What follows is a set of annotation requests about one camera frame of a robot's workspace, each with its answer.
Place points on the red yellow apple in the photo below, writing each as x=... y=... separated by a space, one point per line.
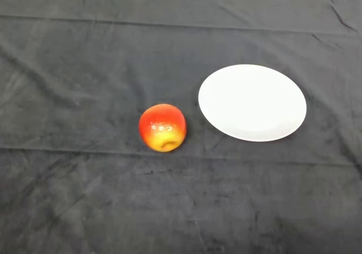
x=161 y=124

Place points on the white round plate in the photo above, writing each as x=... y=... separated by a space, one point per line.
x=251 y=102

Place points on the black cloth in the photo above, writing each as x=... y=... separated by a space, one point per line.
x=85 y=180

